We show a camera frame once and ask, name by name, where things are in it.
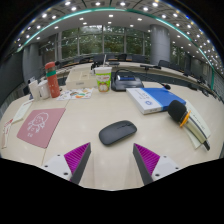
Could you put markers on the group of dark office chairs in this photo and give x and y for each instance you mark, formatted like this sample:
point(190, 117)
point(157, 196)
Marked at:
point(98, 59)

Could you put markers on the red bottle with green band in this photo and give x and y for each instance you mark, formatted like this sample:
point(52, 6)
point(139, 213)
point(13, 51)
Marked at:
point(52, 81)

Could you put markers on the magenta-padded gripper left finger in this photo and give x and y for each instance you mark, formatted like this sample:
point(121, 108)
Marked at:
point(60, 165)

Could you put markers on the red and white pamphlet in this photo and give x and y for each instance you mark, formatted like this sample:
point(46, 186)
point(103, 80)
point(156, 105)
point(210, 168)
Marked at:
point(6, 131)

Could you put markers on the colourful sticker sheet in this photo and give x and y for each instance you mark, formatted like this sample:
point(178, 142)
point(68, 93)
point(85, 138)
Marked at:
point(76, 94)

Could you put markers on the black gooseneck conference microphone console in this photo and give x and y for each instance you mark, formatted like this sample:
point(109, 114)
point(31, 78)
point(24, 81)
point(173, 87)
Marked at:
point(126, 82)

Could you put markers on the blue and white book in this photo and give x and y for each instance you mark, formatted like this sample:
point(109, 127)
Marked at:
point(156, 98)

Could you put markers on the dark grey computer mouse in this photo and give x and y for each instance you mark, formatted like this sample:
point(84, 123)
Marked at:
point(117, 132)

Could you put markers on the curved conference desk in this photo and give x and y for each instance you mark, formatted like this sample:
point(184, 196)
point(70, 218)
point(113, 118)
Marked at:
point(133, 65)

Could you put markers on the group of ceiling lights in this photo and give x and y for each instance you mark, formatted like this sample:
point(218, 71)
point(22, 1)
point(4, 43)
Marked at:
point(110, 15)

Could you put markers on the white booklet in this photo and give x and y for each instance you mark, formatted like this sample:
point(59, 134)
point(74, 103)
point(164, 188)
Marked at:
point(22, 111)

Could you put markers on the printed paper cup with straw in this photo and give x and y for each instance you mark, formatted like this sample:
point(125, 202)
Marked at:
point(103, 80)

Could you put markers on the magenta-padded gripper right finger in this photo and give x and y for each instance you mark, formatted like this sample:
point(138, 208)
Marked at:
point(163, 165)

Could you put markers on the flat white cardboard box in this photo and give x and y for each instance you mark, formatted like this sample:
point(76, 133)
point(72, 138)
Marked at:
point(80, 80)

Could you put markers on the pink mouse pad with drawing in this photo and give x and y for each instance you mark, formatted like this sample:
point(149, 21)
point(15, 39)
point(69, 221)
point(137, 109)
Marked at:
point(40, 126)

